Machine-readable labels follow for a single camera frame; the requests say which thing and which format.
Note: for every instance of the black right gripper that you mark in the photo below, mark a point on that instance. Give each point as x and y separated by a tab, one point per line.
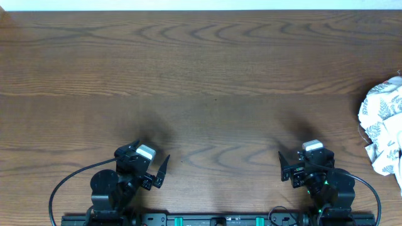
297	172

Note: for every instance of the black mounting rail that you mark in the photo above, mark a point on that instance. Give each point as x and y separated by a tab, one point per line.
161	219

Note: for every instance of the fern print fabric container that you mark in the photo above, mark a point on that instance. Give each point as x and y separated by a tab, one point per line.
380	118

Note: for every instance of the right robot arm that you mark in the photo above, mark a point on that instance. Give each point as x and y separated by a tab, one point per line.
331	190

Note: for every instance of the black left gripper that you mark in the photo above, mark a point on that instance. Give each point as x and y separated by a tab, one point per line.
122	154

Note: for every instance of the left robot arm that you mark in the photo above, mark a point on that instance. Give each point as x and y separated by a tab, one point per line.
113	190

